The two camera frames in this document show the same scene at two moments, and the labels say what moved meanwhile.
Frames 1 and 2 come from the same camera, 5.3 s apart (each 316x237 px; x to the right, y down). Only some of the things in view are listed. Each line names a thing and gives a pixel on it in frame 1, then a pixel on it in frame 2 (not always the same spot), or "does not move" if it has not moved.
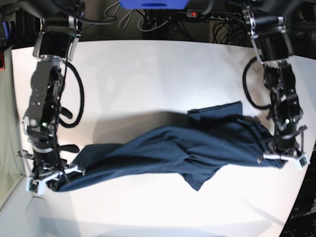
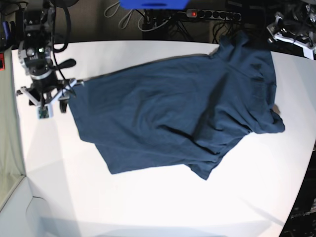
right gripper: [288, 147] to [282, 31]
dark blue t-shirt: [216, 137] to [183, 112]
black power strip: [220, 15] does not move
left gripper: [43, 173] to [43, 93]
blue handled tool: [6, 29] does not move
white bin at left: [15, 197] does not move
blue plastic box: [155, 4] does not move
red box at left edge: [2, 61] does not move
